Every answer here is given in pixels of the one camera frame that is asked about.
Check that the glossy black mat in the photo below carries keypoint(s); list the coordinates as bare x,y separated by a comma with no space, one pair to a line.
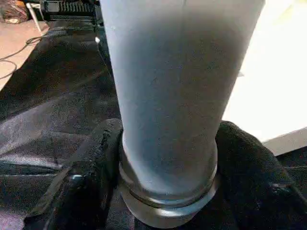
53,105

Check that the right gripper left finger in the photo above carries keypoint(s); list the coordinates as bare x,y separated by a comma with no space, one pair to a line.
81,187

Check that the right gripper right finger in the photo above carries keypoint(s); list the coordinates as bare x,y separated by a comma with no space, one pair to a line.
259,187

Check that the white plastic table top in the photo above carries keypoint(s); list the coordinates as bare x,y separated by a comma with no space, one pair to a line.
273,86

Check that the white plastic table leg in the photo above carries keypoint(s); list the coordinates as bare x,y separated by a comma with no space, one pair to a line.
177,96

